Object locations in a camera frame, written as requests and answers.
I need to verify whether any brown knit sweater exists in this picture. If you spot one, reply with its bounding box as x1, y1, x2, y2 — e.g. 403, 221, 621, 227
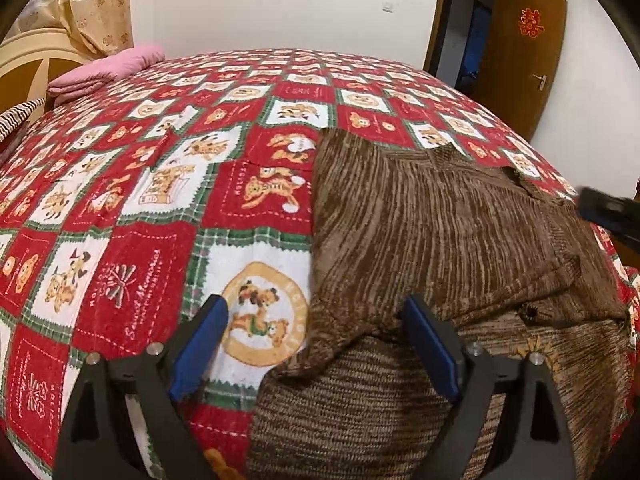
247, 127, 633, 480

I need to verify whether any red paper door decoration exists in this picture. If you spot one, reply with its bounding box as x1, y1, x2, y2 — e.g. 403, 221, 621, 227
517, 7, 547, 37

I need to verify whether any wooden door frame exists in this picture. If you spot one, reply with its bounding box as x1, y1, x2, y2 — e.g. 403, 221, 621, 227
422, 0, 516, 78

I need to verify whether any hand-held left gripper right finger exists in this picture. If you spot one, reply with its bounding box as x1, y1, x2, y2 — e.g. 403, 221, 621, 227
399, 294, 582, 480

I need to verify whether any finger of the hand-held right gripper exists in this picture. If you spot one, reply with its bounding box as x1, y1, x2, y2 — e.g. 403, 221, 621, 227
575, 186, 640, 256

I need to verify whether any brown wooden door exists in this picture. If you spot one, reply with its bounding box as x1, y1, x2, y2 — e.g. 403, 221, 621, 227
477, 0, 568, 143

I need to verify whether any beige patterned curtain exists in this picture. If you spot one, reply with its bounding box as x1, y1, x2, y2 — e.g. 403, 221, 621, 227
10, 0, 133, 56

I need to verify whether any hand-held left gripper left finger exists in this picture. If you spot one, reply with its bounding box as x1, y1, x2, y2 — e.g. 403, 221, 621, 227
54, 294, 236, 480

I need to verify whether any red bear printed bedspread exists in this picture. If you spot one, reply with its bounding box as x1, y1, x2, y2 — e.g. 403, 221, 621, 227
0, 49, 640, 480

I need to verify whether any pink folded blanket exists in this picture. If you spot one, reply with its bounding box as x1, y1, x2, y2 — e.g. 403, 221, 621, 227
47, 44, 166, 106

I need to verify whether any cream bed headboard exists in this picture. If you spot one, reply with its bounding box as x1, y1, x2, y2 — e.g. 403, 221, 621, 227
0, 27, 93, 113

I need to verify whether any striped pillow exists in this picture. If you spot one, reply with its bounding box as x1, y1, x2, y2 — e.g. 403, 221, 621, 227
0, 99, 46, 143

